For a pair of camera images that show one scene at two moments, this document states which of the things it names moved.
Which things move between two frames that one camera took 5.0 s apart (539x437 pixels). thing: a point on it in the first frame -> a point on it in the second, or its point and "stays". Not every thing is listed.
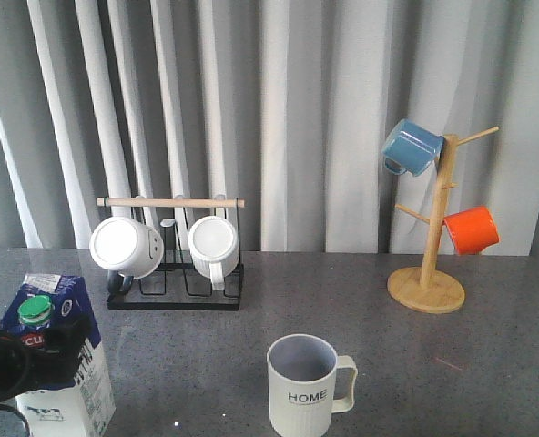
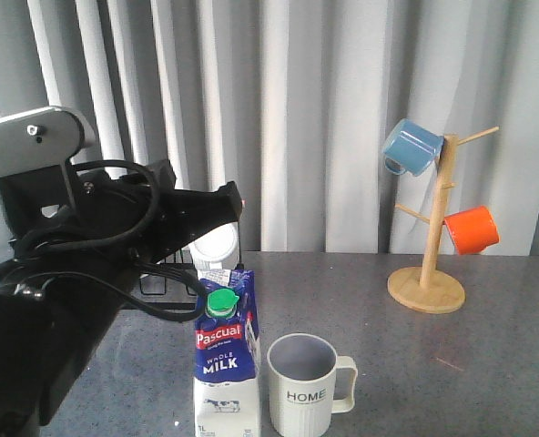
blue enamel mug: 411,147 stays
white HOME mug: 300,371 stays
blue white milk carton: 87,410 -> 227,369
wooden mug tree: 422,289 stays
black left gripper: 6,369 -> 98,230
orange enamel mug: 472,230 stays
